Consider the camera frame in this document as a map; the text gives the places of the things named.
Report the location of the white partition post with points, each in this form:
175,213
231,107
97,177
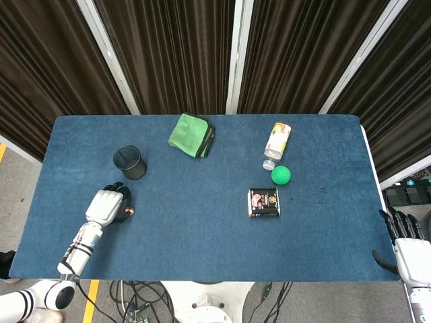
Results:
237,60
357,60
111,64

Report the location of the white table frame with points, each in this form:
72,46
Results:
373,161

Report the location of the black foot pedal unit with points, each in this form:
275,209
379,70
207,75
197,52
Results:
407,195

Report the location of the green rubber ball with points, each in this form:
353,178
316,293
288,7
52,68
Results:
281,175

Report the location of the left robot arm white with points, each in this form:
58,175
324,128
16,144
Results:
79,252

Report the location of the green folded microfiber cloth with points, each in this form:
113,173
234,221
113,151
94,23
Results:
188,134

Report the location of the clear plastic bottle yellow label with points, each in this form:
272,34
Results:
277,141

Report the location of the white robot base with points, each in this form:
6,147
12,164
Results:
208,299

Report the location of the blue table mat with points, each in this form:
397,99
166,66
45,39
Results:
202,235

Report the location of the black rectangular tin can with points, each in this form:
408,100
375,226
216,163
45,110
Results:
263,203

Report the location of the dark brown curtain panel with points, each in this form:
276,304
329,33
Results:
171,54
43,74
400,107
296,54

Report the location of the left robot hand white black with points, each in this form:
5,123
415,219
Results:
104,207

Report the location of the black mesh pen holder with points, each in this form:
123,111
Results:
131,166

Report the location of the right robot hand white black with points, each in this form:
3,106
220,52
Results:
412,259

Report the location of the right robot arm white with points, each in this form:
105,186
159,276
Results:
421,303

